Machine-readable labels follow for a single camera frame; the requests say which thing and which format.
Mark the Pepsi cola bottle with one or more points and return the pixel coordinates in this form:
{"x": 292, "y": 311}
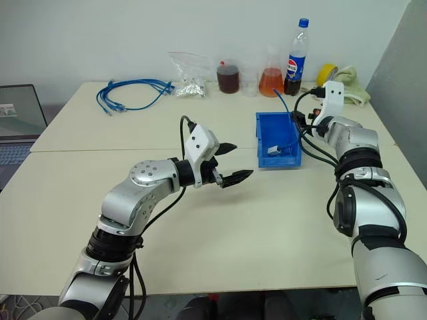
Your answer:
{"x": 295, "y": 66}

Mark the flask with orange liquid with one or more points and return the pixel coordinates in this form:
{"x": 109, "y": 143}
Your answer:
{"x": 270, "y": 85}

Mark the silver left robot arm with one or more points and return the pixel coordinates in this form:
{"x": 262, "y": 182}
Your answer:
{"x": 146, "y": 173}

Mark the small white connector plug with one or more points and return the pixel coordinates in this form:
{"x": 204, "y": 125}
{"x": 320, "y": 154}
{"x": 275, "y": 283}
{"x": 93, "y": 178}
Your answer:
{"x": 273, "y": 151}

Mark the pale green towel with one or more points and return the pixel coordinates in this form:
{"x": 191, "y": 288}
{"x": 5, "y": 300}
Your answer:
{"x": 357, "y": 95}

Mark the clear bag of connectors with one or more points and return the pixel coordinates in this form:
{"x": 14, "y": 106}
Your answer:
{"x": 190, "y": 90}

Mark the blue plastic storage bin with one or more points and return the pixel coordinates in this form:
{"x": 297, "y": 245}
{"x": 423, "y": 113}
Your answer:
{"x": 280, "y": 161}

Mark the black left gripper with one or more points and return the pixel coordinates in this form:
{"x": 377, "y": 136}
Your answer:
{"x": 211, "y": 171}

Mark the yellow tape roll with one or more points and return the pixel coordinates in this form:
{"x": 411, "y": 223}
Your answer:
{"x": 323, "y": 76}

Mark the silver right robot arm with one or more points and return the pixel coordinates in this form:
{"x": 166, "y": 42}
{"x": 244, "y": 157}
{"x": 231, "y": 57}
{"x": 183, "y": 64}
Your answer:
{"x": 360, "y": 136}

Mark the empty clear beaker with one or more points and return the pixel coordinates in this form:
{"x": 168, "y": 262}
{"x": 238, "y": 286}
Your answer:
{"x": 249, "y": 90}

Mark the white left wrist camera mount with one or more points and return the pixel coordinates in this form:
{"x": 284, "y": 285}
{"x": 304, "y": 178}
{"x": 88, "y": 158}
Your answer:
{"x": 200, "y": 143}

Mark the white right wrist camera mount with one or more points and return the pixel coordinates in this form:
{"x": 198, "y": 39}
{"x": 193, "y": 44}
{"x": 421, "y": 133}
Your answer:
{"x": 334, "y": 96}

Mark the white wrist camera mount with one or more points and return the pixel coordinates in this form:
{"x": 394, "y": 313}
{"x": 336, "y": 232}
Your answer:
{"x": 200, "y": 143}
{"x": 334, "y": 96}

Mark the beaker with dark red liquid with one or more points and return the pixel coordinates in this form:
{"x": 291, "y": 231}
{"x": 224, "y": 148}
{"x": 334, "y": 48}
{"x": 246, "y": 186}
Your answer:
{"x": 228, "y": 81}

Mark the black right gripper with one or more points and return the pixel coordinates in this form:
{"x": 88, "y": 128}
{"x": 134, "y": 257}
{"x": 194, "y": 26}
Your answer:
{"x": 310, "y": 125}

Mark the dark rounded shape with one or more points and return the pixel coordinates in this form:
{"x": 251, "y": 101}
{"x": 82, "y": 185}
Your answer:
{"x": 197, "y": 310}

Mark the grey laptop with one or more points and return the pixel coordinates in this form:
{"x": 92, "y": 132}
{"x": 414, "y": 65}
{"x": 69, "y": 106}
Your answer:
{"x": 16, "y": 130}

